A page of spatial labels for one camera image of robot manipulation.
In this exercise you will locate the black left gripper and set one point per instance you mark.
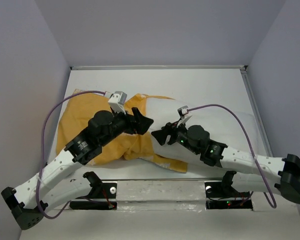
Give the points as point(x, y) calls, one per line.
point(141, 125)

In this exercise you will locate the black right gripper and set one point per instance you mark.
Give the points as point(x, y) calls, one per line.
point(170, 129)

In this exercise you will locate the yellow printed pillowcase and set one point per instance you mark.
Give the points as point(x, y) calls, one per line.
point(83, 107)

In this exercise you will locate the white pillow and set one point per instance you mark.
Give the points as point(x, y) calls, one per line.
point(234, 130)

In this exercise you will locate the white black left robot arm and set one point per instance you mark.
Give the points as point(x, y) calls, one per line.
point(30, 201)

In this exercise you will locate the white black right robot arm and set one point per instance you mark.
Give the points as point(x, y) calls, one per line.
point(282, 174)

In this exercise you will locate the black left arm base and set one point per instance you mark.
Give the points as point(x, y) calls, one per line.
point(101, 196)

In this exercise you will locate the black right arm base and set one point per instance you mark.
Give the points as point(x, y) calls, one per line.
point(220, 195)

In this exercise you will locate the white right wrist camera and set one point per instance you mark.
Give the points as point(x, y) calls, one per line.
point(184, 116)

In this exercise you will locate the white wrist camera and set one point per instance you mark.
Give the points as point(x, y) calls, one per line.
point(184, 116)
point(117, 101)

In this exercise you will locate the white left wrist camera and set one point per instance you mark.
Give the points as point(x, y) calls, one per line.
point(117, 101)

